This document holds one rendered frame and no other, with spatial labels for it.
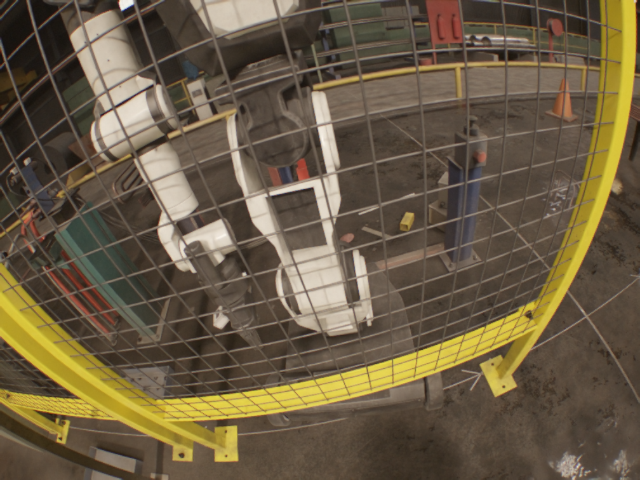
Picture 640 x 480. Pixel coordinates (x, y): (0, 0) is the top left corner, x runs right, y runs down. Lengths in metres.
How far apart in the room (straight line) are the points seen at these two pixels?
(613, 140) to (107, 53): 0.78
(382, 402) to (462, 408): 0.34
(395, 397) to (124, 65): 1.01
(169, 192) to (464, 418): 1.10
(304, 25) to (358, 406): 0.94
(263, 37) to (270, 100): 0.09
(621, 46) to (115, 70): 0.74
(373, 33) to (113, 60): 8.69
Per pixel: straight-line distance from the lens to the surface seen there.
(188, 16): 0.41
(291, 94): 0.49
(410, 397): 0.95
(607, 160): 0.59
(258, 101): 0.44
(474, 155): 1.14
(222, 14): 0.40
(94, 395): 0.96
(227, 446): 1.25
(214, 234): 0.53
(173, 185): 0.50
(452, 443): 1.11
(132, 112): 0.46
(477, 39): 8.54
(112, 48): 0.48
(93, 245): 1.52
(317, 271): 0.56
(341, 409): 0.96
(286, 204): 0.53
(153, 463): 1.46
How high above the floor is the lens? 1.08
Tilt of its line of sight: 39 degrees down
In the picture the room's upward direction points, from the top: 16 degrees counter-clockwise
